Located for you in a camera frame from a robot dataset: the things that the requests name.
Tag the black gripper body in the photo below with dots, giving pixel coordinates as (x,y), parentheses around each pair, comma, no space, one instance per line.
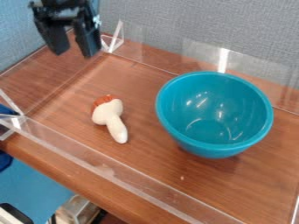
(62,12)

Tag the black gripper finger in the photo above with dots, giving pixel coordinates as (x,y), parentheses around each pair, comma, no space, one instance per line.
(87,36)
(54,35)

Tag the white brown-capped toy mushroom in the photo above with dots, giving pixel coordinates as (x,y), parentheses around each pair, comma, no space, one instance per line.
(106,112)

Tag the blue plastic bowl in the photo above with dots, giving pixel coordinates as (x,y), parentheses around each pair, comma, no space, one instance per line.
(216,113)

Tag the clear acrylic front barrier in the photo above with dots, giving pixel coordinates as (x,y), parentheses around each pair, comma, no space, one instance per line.
(131,195)

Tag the clear acrylic back panel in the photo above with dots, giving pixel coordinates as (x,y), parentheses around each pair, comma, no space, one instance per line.
(179,55)

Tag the black white device below table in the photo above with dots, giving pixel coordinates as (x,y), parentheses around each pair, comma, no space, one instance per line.
(13,216)

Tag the clear acrylic corner bracket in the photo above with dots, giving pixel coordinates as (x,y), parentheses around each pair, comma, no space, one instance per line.
(111,42)

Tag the metal table frame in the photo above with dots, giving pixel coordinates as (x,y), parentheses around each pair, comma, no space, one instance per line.
(78,211)

